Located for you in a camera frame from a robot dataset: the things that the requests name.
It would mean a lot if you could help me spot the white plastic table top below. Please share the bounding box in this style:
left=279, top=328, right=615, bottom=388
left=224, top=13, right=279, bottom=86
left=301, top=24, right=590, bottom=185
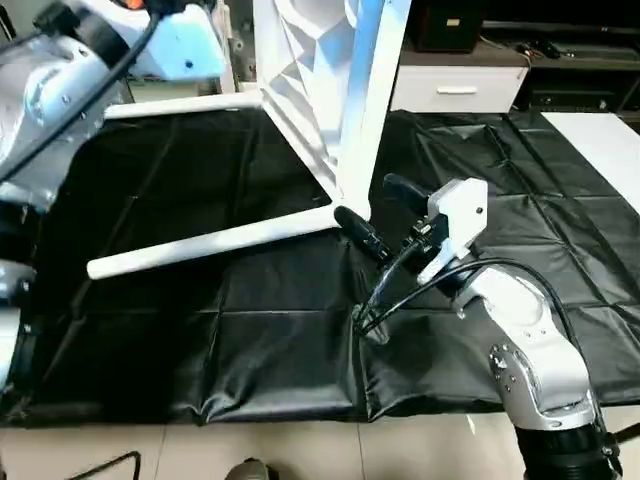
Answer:
left=252, top=0, right=413, bottom=223

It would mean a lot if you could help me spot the white plastic table leg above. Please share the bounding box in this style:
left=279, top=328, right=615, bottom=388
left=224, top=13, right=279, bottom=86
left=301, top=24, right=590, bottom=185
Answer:
left=87, top=205, right=347, bottom=282
left=103, top=92, right=267, bottom=122

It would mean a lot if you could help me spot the white drawer unit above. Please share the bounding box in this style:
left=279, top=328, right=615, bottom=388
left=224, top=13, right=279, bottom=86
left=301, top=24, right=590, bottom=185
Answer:
left=390, top=64, right=532, bottom=114

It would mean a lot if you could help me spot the black box device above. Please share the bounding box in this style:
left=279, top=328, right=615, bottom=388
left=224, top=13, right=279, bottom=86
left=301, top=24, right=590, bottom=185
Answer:
left=412, top=0, right=483, bottom=53

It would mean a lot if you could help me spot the black table mat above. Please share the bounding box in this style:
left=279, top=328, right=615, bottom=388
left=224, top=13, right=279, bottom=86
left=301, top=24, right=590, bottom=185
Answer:
left=0, top=100, right=640, bottom=429

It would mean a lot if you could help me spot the white side table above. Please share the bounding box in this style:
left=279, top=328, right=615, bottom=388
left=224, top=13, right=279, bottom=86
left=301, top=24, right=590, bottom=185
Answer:
left=540, top=111, right=640, bottom=217

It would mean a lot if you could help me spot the black low media cabinet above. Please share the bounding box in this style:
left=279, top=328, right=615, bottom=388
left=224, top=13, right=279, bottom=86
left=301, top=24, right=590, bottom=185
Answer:
left=518, top=30, right=640, bottom=113

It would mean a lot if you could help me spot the grey left robot foot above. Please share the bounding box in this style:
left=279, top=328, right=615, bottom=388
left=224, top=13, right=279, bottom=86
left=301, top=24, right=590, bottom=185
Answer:
left=224, top=458, right=277, bottom=480

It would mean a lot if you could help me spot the black floor cable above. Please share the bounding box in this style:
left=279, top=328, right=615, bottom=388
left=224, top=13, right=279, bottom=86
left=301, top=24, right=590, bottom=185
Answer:
left=62, top=450, right=143, bottom=480

